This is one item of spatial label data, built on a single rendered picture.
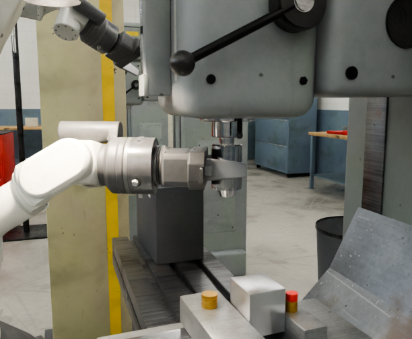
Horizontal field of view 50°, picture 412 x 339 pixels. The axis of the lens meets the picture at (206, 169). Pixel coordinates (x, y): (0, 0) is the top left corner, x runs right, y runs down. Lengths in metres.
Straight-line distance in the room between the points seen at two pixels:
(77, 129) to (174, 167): 0.17
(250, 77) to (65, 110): 1.83
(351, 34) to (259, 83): 0.14
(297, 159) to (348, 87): 7.42
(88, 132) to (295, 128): 7.33
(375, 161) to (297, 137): 7.04
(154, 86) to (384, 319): 0.56
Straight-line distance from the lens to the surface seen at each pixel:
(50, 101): 2.36
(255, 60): 0.59
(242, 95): 0.58
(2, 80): 9.70
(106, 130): 0.71
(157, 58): 0.63
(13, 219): 0.74
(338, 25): 0.63
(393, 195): 0.94
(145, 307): 0.89
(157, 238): 1.07
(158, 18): 0.64
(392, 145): 0.94
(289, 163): 7.98
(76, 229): 2.45
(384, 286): 0.91
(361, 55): 0.65
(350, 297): 0.94
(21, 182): 0.69
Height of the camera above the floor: 1.33
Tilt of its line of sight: 9 degrees down
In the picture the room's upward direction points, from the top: straight up
